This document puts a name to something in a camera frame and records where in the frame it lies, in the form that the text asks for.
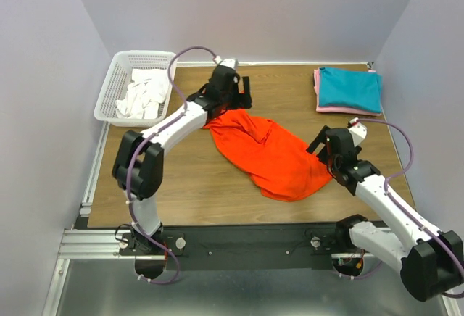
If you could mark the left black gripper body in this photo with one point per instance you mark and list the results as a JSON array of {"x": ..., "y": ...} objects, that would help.
[{"x": 225, "y": 98}]

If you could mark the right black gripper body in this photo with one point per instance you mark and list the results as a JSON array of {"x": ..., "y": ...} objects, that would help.
[{"x": 331, "y": 164}]

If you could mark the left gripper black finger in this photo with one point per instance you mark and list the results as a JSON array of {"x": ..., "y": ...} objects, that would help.
[
  {"x": 245, "y": 85},
  {"x": 241, "y": 101}
]

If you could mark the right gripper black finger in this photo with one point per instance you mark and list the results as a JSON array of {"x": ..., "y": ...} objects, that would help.
[
  {"x": 323, "y": 157},
  {"x": 319, "y": 139}
]

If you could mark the orange t shirt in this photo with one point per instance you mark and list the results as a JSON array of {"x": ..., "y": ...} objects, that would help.
[{"x": 276, "y": 160}]

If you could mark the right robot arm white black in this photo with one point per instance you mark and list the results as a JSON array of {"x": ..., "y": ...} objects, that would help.
[{"x": 429, "y": 261}]

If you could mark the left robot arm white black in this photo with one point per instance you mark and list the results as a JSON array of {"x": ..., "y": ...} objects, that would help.
[{"x": 139, "y": 164}]

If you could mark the teal folded t shirt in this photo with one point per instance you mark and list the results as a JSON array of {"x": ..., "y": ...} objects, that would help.
[{"x": 345, "y": 88}]

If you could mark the pink folded t shirt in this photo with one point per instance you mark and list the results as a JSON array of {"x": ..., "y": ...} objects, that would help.
[{"x": 336, "y": 109}]

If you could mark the white crumpled t shirt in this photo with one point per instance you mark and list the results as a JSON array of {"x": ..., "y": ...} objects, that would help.
[{"x": 145, "y": 93}]

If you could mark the white plastic laundry basket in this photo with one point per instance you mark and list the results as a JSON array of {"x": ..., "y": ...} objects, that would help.
[{"x": 118, "y": 78}]

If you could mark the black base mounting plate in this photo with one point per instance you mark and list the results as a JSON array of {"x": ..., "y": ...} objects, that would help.
[{"x": 241, "y": 247}]

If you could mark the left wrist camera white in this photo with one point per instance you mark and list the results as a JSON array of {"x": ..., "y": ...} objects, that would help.
[{"x": 230, "y": 63}]

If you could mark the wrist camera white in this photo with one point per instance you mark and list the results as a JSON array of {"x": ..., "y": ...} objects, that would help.
[
  {"x": 357, "y": 130},
  {"x": 230, "y": 63}
]

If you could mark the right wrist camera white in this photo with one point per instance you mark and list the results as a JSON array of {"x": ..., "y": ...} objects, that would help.
[{"x": 357, "y": 130}]

